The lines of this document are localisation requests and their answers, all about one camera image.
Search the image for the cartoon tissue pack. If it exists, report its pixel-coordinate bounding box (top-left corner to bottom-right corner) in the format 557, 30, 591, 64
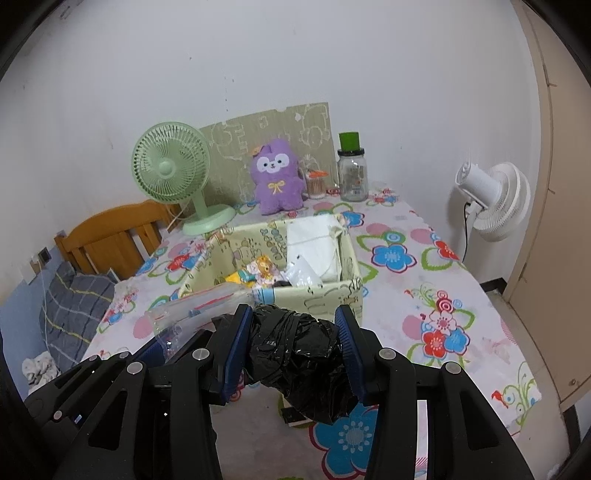
224, 255, 286, 288

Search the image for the pink printed packet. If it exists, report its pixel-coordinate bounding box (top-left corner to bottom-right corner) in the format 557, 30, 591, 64
279, 395, 312, 428

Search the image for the beige door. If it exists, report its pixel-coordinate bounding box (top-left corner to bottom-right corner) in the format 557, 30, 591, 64
505, 1, 590, 410

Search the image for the green patterned cardboard sheet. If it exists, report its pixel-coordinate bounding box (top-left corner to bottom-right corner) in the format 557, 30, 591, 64
199, 102, 338, 206

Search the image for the green desk fan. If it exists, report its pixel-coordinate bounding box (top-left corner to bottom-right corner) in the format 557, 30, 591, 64
131, 122, 235, 236

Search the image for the wall power socket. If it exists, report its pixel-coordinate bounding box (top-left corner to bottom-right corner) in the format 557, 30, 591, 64
29, 247, 51, 275

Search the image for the yellow cartoon storage box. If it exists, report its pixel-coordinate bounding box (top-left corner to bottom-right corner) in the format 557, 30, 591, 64
179, 214, 363, 320

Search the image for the black plastic bag bundle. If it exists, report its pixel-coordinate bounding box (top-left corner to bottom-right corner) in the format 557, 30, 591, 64
243, 305, 359, 425

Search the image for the glass jar green lid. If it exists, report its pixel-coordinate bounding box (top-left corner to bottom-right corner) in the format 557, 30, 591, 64
338, 132, 369, 202

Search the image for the purple plush toy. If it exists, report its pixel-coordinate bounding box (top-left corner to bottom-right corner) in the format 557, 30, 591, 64
250, 138, 305, 216

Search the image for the grey plaid pillow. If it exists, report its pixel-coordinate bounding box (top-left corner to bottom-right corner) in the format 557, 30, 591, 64
39, 261, 115, 373

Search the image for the crumpled white cloth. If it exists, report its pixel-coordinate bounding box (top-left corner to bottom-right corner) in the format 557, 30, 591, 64
22, 351, 60, 394

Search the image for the toothpick jar orange lid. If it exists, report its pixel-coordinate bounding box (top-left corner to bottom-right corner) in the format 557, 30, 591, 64
304, 170, 329, 199

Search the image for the clear plastic bag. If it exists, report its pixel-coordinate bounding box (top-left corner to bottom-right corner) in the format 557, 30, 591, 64
146, 283, 256, 362

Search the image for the white roll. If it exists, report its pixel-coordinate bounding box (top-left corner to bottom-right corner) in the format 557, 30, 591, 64
283, 255, 322, 287

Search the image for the wooden bed headboard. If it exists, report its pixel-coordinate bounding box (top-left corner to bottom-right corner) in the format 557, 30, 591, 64
54, 200, 180, 279

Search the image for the white standing fan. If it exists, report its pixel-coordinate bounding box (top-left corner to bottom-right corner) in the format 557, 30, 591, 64
455, 162, 531, 242

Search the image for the white cloth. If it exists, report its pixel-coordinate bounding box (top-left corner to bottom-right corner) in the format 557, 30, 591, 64
22, 351, 60, 394
287, 214, 346, 283

